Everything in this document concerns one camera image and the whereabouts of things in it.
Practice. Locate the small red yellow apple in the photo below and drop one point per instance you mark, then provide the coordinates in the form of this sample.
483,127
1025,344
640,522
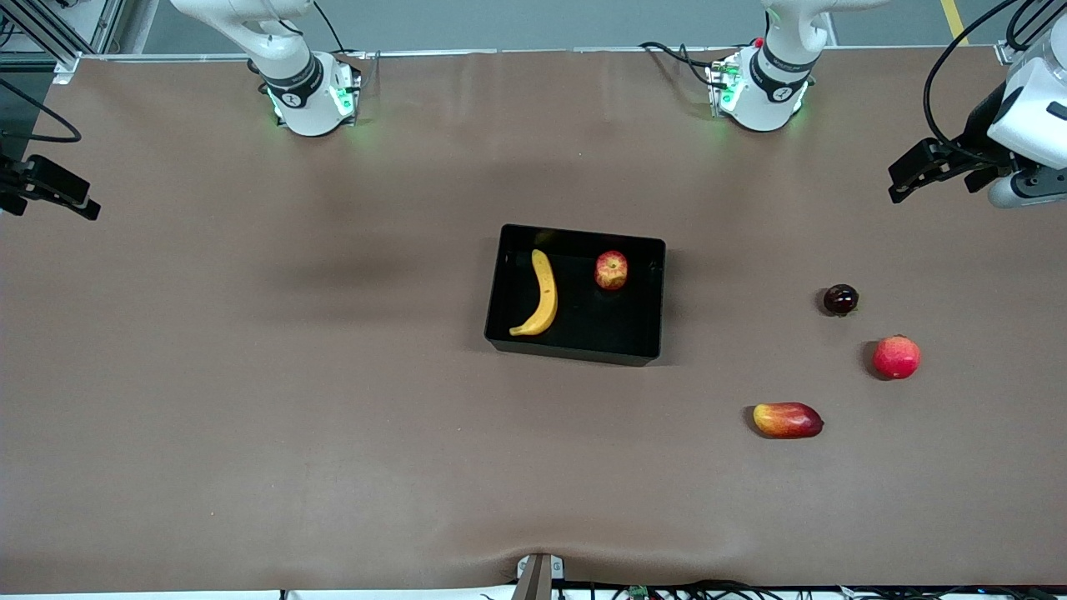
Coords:
611,271

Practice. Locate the round red apple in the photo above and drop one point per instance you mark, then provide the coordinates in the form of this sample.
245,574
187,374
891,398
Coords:
897,357

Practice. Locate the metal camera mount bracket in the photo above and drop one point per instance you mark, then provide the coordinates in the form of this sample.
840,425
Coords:
538,577

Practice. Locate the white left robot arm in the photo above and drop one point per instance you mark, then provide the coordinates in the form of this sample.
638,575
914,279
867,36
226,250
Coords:
767,87

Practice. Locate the yellow banana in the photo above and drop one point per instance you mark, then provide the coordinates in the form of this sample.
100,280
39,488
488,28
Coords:
546,292

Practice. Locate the dark purple plum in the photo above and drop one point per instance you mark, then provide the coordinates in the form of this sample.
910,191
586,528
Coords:
840,300

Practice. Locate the black rectangular plastic box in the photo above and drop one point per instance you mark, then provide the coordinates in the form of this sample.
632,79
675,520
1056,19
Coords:
575,325

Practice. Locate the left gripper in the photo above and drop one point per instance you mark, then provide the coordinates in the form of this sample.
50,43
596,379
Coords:
977,132

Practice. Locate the red yellow mango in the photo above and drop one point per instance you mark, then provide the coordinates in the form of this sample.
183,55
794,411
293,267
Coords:
788,421

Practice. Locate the aluminium frame profile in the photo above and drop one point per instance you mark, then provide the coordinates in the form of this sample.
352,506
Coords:
50,33
1009,52

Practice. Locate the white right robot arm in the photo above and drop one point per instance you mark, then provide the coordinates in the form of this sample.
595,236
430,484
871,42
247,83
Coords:
308,96

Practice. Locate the table cover mat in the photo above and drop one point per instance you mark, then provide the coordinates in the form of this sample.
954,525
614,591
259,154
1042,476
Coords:
333,433

